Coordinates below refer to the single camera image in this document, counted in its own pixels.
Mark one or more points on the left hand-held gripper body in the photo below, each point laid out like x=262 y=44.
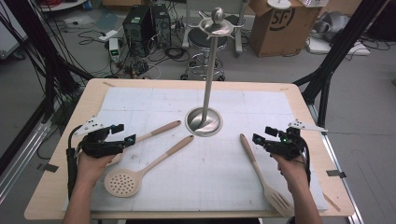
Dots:
x=99 y=146

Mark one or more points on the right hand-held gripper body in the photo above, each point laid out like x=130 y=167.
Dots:
x=285 y=147

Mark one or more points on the cream perforated skimmer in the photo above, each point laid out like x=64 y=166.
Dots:
x=123 y=182

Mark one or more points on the cream slotted spatula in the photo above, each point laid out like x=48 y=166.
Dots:
x=275 y=197

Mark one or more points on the metal utensil stand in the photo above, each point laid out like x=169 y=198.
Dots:
x=208 y=77

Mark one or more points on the person's left hand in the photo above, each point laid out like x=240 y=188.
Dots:
x=90 y=169

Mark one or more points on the person's right hand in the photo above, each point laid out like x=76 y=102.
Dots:
x=291 y=174

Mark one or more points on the black tape piece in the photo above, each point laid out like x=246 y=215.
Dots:
x=49 y=168
x=336 y=173

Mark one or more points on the white grid mat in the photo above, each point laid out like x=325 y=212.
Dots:
x=199 y=180

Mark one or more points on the white device with green display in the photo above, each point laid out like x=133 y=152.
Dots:
x=114 y=49

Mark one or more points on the white power strip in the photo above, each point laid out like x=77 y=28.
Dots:
x=108 y=35

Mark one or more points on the printed brown cardboard box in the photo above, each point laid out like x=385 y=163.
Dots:
x=280 y=34

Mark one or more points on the black computer tower green label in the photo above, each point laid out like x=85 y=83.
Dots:
x=137 y=31

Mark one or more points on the grey metal stand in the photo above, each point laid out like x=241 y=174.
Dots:
x=239 y=34

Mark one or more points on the white flat board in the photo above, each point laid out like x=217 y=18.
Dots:
x=337 y=48

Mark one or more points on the black computer tower with fan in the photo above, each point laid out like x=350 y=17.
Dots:
x=162 y=25

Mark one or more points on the black stool with chrome base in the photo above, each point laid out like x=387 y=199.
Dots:
x=199 y=40

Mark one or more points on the grey plastic bag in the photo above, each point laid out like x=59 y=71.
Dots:
x=331 y=25

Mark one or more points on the white round disc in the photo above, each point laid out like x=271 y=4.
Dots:
x=279 y=3

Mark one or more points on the white round table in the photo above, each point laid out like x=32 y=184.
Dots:
x=59 y=4

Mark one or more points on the aluminium rail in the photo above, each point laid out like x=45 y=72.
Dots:
x=21 y=161
x=341 y=177

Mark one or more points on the black metal frame stand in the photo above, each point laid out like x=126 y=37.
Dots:
x=49 y=71
x=336 y=49

